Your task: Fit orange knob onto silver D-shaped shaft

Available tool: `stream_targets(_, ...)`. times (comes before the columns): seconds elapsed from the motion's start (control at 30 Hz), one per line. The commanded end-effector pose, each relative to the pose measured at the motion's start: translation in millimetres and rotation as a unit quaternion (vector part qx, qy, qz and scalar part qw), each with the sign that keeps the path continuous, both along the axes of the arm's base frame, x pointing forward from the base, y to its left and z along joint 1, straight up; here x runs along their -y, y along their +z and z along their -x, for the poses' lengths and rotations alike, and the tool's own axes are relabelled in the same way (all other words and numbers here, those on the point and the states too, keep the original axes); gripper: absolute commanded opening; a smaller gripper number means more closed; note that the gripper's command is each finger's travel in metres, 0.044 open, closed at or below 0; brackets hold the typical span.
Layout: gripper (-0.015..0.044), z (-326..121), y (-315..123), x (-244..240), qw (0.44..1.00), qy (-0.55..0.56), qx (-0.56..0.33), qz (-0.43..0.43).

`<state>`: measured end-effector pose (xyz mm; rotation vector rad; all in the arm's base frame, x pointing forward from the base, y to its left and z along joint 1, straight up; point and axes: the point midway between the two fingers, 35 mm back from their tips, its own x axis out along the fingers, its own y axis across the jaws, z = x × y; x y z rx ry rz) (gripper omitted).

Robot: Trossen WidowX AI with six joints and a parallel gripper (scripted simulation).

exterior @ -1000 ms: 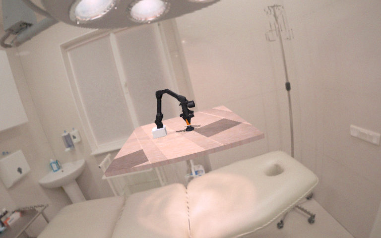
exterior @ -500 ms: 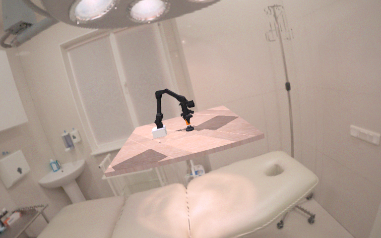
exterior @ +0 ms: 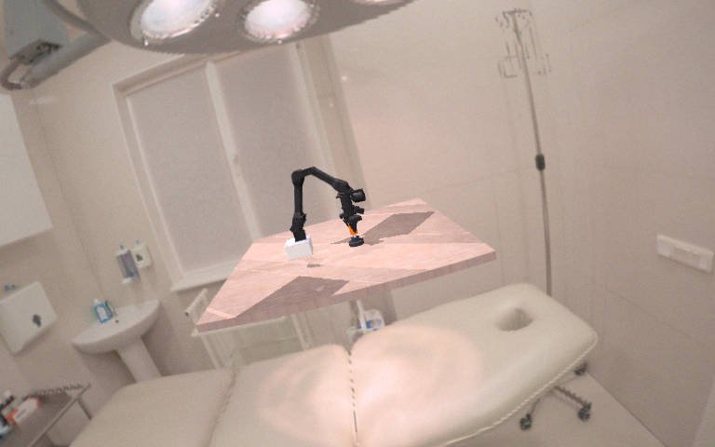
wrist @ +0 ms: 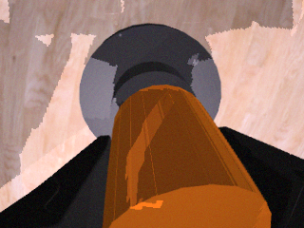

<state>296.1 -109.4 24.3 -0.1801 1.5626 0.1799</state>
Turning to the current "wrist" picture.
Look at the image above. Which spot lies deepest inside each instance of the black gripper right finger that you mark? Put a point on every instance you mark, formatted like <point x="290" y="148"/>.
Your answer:
<point x="279" y="176"/>

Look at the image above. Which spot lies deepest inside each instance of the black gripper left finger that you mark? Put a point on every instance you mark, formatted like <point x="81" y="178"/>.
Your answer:
<point x="73" y="197"/>

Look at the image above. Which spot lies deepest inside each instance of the orange knob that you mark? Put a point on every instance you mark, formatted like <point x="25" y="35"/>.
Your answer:
<point x="170" y="167"/>

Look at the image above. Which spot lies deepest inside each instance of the dark grey round pedestal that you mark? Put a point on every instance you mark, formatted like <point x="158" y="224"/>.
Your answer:
<point x="141" y="56"/>

